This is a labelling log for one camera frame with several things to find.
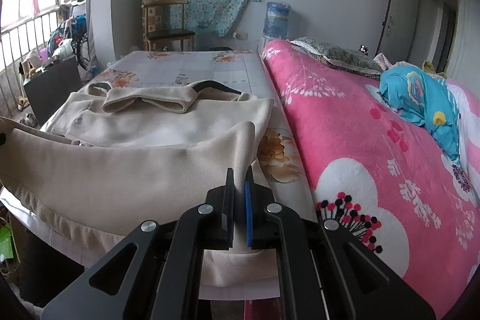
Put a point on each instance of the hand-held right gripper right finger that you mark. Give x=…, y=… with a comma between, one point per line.
x=248, y=207

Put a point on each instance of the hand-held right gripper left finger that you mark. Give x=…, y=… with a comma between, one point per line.
x=229, y=200

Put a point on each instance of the beige zip jacket black trim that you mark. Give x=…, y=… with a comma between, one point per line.
x=131, y=162

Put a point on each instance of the pink floral blanket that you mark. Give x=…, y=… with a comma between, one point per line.
x=337, y=125

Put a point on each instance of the plaid floral tablecloth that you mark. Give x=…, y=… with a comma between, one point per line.
x=187, y=69

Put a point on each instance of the grey floral pillow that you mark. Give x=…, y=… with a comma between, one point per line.
x=337, y=55

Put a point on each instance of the wooden chair dark seat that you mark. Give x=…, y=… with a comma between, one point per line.
x=170, y=33

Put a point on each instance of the blue water jug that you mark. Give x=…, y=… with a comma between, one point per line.
x=276, y=20

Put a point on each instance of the small black device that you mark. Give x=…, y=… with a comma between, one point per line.
x=363, y=49

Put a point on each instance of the patterned box stack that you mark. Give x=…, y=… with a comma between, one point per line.
x=153, y=16

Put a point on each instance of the blue cartoon print cloth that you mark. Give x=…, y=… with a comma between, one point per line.
x=420, y=98

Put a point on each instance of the black cabinet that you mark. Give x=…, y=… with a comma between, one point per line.
x=52, y=87

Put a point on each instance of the row of shoes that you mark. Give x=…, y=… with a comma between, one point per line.
x=24, y=103

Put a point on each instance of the green paper bag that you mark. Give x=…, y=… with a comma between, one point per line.
x=5, y=243

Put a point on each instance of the cluttered pile of belongings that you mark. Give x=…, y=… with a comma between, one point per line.
x=67, y=39

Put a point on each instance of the grey door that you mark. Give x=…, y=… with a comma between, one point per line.
x=401, y=5

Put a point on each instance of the metal window railing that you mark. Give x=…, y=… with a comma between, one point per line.
x=22, y=42

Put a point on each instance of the wall socket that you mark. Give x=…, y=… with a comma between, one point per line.
x=240, y=35

